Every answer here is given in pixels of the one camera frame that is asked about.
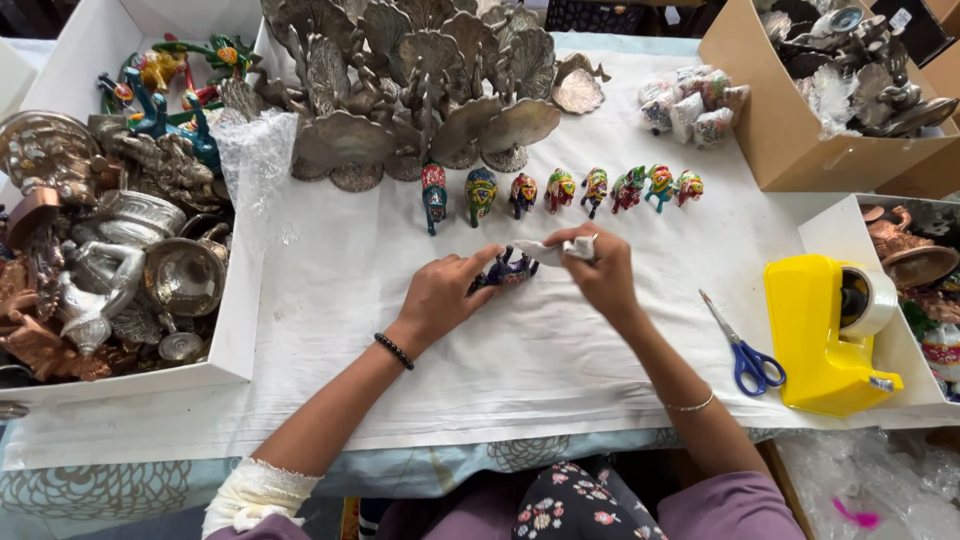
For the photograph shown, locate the person's right hand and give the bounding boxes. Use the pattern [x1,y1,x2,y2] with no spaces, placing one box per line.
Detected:
[543,221,640,321]

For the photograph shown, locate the person's left hand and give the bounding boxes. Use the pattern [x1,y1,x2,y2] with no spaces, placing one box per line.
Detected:
[388,243,507,355]

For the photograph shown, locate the white wiping cloth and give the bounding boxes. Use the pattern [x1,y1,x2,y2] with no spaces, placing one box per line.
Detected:
[513,235,598,269]

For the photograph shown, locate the dark blue elephant figurine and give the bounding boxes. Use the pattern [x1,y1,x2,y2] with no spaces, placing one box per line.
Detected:
[468,246,541,295]

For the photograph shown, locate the row of painted elephants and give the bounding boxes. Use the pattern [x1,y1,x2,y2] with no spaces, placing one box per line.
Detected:
[420,161,706,237]

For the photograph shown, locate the white table cloth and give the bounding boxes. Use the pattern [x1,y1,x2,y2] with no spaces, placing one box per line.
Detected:
[0,45,960,472]

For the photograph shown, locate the pile of bubble-wrapped figurines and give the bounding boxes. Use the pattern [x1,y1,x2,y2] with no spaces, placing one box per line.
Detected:
[637,64,751,150]

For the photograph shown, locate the thin gold bangle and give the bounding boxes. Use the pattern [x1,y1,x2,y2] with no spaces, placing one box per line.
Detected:
[666,390,716,414]

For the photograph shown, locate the black woven basket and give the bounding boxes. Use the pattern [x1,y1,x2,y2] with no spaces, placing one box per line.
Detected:
[543,0,655,36]

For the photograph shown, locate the cluster of silver peacock figurines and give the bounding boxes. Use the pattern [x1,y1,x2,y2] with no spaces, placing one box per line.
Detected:
[255,0,612,194]

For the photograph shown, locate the cardboard box of metal figurines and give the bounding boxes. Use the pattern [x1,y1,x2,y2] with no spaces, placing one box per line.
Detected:
[697,0,960,201]

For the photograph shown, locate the yellow tape dispenser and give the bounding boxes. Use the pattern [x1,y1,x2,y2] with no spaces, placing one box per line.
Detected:
[763,253,906,420]

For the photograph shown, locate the black floral garment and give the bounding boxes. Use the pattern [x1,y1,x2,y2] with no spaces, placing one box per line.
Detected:
[511,460,669,540]

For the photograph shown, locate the clear tape roll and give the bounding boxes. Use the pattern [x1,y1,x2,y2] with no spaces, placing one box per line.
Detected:
[840,264,900,339]

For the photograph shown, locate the purple top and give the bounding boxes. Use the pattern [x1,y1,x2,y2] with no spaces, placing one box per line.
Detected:
[206,468,807,540]

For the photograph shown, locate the bubble wrap sheet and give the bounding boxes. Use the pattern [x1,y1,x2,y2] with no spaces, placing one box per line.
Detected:
[208,109,301,252]

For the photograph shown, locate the white box of copper figurines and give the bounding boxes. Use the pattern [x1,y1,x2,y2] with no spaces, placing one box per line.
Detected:
[798,193,960,421]

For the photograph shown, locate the heap of clear plastic bags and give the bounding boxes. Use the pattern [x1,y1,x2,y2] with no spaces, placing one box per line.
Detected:
[772,427,960,540]

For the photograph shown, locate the black box with white label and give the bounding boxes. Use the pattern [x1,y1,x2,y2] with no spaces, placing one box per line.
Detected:
[870,0,955,69]

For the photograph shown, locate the pink plastic scrap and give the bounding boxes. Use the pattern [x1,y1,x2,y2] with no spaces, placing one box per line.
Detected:
[831,496,883,531]

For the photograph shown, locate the group of colourful bird figurines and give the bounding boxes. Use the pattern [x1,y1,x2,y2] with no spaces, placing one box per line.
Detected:
[96,32,264,175]

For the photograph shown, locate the white box of metal idols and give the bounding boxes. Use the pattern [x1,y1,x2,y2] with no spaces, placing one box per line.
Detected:
[0,0,265,408]

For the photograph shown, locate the light blue floral tablecloth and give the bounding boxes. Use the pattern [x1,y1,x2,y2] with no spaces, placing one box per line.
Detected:
[0,423,789,522]

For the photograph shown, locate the empty white box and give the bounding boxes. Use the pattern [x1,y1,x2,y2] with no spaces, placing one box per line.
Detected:
[0,37,40,125]

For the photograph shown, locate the blue-handled scissors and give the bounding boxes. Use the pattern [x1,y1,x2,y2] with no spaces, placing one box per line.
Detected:
[699,288,788,398]

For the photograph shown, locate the black bead bracelet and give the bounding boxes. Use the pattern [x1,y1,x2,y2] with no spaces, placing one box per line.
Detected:
[373,332,416,372]

